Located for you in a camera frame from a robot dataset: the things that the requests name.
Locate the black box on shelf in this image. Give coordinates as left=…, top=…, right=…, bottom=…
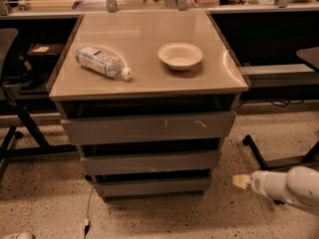
left=27, top=43, right=64, bottom=63

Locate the black table leg right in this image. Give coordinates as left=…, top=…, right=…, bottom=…
left=242, top=134, right=319, bottom=205

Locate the grey drawer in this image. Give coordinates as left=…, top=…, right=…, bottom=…
left=62, top=112, right=236, bottom=145
left=81, top=150, right=221, bottom=175
left=95, top=177, right=210, bottom=197

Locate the grey top drawer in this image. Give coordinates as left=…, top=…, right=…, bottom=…
left=62, top=112, right=236, bottom=145

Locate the grey drawer cabinet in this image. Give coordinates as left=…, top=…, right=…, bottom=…
left=50, top=10, right=248, bottom=186

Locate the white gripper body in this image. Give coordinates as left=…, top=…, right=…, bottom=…
left=250, top=170, right=268, bottom=197

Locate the white shoe tip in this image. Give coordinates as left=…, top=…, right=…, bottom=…
left=0, top=231, right=36, bottom=239

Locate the white cable on floor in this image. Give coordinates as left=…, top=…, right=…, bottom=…
left=82, top=182, right=96, bottom=239

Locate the grey bottom drawer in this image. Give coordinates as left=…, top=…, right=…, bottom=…
left=95, top=177, right=210, bottom=197

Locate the black office chair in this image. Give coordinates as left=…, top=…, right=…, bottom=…
left=0, top=28, right=19, bottom=76

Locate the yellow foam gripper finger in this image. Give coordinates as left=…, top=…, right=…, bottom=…
left=232, top=174, right=250, bottom=190

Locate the white paper bowl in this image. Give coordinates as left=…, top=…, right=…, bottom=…
left=158, top=43, right=202, bottom=71

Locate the clear plastic water bottle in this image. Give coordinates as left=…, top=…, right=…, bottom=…
left=76, top=46, right=132, bottom=81

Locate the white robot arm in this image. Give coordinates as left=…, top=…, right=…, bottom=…
left=232, top=166, right=319, bottom=215

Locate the black table frame left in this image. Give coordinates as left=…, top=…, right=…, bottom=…
left=0, top=83, right=79, bottom=179

